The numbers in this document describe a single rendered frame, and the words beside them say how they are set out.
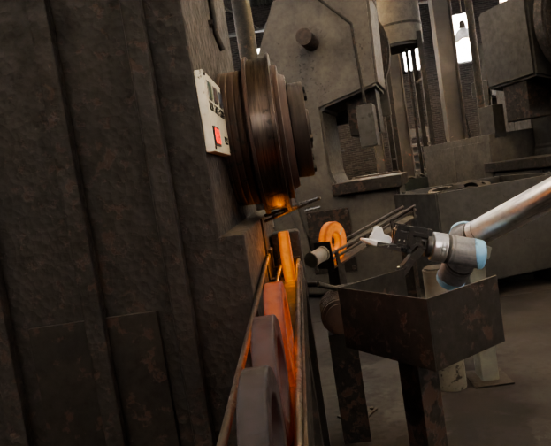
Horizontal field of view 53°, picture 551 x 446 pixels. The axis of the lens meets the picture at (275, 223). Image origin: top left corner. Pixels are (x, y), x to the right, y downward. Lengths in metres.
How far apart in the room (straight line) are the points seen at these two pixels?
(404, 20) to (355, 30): 6.15
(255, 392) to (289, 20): 4.07
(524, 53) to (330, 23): 1.65
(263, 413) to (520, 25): 4.76
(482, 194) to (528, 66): 1.55
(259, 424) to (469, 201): 3.33
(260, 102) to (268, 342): 0.86
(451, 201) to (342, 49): 1.45
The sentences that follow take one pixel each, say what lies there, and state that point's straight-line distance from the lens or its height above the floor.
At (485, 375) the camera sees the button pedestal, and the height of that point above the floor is 0.03.
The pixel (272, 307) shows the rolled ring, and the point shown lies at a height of 0.77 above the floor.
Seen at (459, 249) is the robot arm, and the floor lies 0.69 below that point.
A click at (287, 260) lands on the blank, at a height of 0.73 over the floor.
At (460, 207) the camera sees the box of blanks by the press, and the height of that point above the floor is 0.62.
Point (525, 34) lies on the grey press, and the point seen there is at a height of 1.82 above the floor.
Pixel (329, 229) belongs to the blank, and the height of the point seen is 0.76.
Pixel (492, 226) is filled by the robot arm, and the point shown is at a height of 0.74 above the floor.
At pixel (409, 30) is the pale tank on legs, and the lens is 10.54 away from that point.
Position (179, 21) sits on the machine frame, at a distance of 1.29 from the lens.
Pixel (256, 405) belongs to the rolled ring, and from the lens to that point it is 0.60.
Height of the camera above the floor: 0.97
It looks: 4 degrees down
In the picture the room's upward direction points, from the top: 9 degrees counter-clockwise
